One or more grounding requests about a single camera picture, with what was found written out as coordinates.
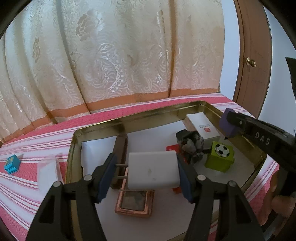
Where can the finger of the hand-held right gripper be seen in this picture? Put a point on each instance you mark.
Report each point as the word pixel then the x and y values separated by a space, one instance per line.
pixel 240 122

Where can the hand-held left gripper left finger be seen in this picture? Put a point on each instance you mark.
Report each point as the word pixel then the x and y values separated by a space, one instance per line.
pixel 105 183

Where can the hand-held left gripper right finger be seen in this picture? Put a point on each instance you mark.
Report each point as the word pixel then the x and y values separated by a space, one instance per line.
pixel 185 183

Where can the purple block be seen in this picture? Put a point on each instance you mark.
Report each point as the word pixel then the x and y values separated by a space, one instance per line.
pixel 227 127

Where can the white charger plug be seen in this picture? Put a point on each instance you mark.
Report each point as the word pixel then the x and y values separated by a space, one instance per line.
pixel 152 171

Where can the red toy brick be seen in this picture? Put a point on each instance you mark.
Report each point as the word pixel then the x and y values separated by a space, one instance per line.
pixel 172 148

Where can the white box with red label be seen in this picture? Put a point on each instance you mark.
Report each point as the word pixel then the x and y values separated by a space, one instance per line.
pixel 201 122

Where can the gold tin box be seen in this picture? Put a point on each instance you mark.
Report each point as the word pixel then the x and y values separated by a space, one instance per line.
pixel 148 121

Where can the person's right hand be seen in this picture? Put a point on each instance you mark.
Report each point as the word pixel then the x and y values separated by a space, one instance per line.
pixel 283 205

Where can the white paper liner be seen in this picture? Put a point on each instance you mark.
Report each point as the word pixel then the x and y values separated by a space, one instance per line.
pixel 166 208

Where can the green cube with football print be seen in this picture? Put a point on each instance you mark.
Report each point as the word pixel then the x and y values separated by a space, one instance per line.
pixel 217 162

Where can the dark brown rectangular box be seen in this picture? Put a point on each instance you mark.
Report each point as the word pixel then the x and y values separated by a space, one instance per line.
pixel 120 146

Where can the grey rock figure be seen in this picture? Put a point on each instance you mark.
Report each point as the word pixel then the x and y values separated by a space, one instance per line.
pixel 189 141

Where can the copper-coloured rectangular box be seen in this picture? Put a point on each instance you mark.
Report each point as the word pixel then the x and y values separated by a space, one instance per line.
pixel 148 204

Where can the white plastic box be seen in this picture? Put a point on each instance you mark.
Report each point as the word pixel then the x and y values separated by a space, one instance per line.
pixel 47 171

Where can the brass door knob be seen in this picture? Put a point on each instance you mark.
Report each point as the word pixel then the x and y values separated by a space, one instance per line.
pixel 251 62

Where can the red striped bedsheet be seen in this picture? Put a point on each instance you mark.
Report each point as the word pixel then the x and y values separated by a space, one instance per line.
pixel 23 197

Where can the brown wooden door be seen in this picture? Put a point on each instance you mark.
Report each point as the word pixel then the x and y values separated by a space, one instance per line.
pixel 252 34

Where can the blue toy brick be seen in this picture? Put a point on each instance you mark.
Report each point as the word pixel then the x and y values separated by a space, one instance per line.
pixel 11 163

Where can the cream floral curtain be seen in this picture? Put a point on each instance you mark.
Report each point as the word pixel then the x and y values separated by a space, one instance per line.
pixel 104 58

